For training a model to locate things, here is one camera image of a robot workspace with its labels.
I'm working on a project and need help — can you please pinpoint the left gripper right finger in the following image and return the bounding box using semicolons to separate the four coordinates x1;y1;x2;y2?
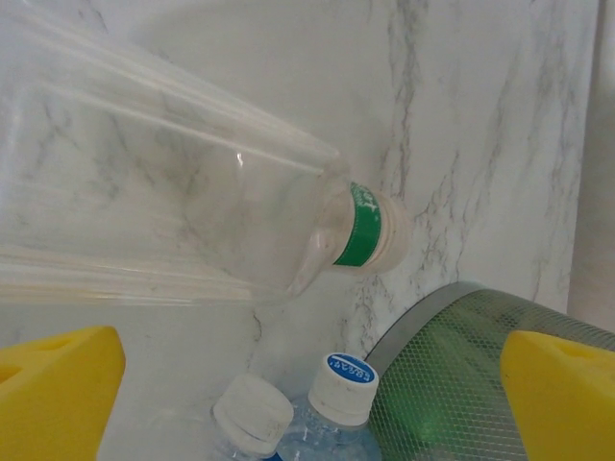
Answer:
499;329;615;461

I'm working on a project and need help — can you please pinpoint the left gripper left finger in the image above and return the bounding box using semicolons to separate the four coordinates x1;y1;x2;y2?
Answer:
0;326;127;461

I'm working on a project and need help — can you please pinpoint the clear bottle small blue label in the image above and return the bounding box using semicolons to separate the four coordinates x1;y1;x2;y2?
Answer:
210;373;295;461

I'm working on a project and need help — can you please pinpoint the clear bottle blue label white cap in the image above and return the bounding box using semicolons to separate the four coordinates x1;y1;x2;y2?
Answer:
276;352;385;461

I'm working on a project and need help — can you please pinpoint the large clear bottle green neckband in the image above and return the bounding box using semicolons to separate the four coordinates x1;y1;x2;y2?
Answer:
0;9;414;308

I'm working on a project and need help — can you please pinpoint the metal mesh waste bin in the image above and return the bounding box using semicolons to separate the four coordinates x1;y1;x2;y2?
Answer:
364;281;615;461

